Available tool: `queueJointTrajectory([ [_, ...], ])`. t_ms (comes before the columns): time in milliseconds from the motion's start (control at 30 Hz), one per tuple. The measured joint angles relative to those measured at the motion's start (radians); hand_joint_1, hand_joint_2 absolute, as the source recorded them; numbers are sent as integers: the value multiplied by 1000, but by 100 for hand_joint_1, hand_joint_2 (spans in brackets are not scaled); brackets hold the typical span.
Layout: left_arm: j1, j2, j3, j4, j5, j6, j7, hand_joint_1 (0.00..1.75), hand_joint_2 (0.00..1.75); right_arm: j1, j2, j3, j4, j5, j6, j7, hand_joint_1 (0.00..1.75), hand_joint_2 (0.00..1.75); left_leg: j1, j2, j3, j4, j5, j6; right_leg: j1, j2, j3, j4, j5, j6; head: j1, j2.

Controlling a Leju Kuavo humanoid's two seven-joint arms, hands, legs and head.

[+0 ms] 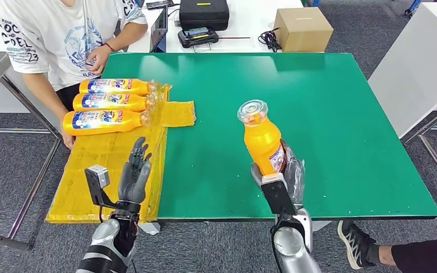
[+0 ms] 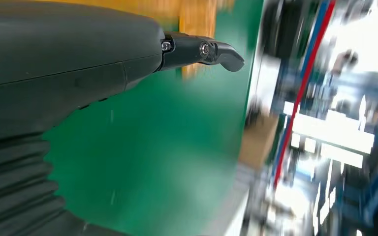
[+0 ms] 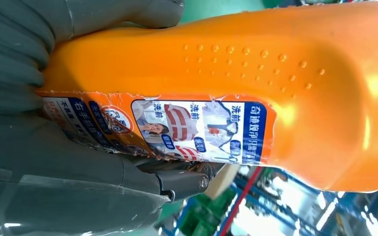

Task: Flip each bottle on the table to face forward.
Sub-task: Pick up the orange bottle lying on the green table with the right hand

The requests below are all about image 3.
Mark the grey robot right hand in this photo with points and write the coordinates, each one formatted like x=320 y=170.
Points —
x=62 y=189

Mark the green plastic crate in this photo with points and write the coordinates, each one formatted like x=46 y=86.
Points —
x=205 y=211

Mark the brown cardboard box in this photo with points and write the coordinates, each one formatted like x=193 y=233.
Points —
x=223 y=180

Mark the blue metal rack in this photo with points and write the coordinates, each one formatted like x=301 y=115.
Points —
x=283 y=215

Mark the red metal post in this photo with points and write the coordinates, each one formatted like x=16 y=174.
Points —
x=238 y=202

